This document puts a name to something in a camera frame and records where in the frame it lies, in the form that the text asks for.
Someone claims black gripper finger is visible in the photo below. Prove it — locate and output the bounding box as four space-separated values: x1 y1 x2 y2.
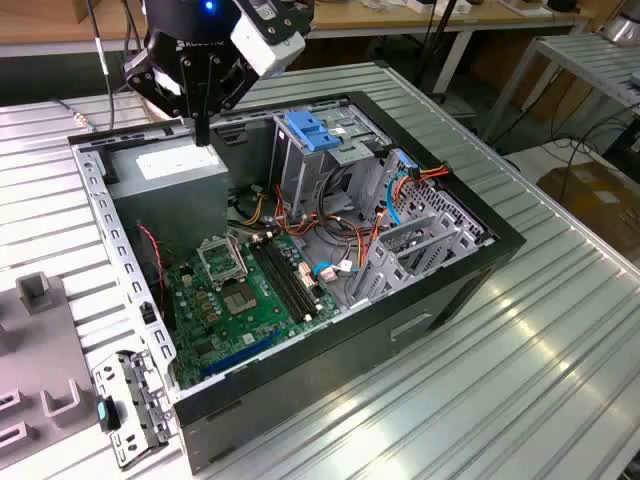
122 47 204 147
201 56 260 147

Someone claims blue data wire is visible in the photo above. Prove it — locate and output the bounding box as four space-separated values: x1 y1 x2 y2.
312 148 420 282

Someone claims orange red power wire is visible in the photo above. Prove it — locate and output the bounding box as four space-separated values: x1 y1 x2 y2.
367 160 455 264

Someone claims grey metal disk bay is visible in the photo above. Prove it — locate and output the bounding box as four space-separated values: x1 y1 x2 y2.
344 212 497 310

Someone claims blue plastic drive latch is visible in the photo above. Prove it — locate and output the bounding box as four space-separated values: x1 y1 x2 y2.
282 110 343 154

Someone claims grey metal drive cage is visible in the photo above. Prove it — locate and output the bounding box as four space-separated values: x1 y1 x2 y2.
268 107 392 221

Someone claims grey power supply unit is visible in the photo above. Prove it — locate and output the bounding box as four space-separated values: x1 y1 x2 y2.
102 133 232 261

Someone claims wooden desk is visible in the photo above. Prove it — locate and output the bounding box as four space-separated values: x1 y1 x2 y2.
0 0 596 59

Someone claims metal socket cover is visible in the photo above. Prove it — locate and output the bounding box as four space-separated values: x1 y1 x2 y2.
196 233 250 292

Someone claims black RAM slot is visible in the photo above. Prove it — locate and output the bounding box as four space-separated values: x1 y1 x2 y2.
268 231 324 312
262 234 316 316
249 239 305 324
255 237 310 321

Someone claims CPU socket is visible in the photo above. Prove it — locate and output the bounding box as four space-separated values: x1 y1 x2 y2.
218 280 262 320

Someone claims green motherboard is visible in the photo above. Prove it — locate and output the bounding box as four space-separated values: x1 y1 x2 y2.
162 230 347 392

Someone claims blue expansion slot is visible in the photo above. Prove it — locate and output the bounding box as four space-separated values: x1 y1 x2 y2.
201 330 277 380

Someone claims grey parts rack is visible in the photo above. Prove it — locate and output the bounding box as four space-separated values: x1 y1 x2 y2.
0 272 101 469

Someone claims black open PC case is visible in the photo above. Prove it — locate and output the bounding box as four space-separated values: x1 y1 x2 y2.
66 89 529 476

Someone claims black blue latch clip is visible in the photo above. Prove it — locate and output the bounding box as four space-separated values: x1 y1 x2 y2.
93 393 123 432

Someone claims metal slat side table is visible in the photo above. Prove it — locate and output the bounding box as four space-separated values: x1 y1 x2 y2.
492 32 640 131

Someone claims brown cardboard box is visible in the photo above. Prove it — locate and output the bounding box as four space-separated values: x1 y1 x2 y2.
537 160 640 261

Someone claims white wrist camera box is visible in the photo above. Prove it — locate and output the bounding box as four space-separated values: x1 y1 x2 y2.
228 0 307 80

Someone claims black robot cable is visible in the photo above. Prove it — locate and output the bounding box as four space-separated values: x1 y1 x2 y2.
84 0 117 132

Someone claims multicolour power wire bundle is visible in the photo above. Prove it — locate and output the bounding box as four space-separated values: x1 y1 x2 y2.
224 182 381 261

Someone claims red black fan wire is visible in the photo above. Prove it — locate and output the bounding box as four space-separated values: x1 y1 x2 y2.
136 223 169 304

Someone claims grey metal card bracket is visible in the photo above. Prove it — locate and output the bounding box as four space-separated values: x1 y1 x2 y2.
89 349 180 472

